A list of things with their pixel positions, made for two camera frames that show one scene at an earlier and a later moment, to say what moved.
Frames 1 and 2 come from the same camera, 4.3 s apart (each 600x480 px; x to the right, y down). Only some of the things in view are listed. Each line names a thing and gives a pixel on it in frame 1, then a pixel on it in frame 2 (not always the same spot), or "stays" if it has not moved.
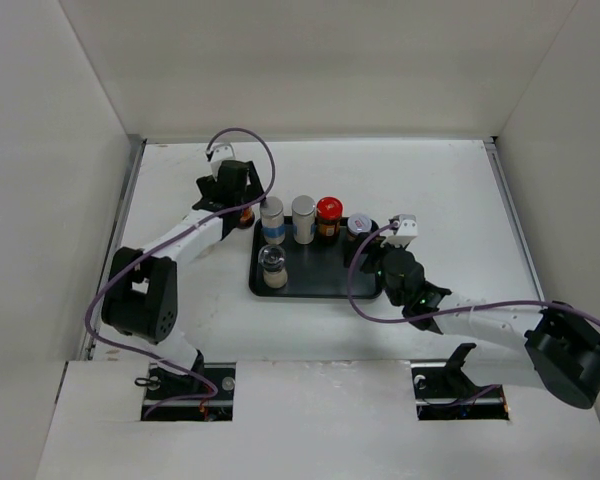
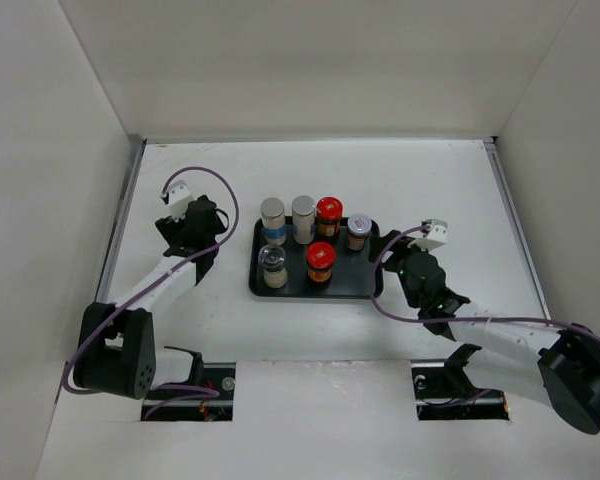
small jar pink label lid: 357,224 stays
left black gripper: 252,190 to 172,229
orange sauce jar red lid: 328,214 stays
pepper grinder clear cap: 272,260 stays
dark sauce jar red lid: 245,217 to 320,257
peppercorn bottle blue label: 272,215 stays
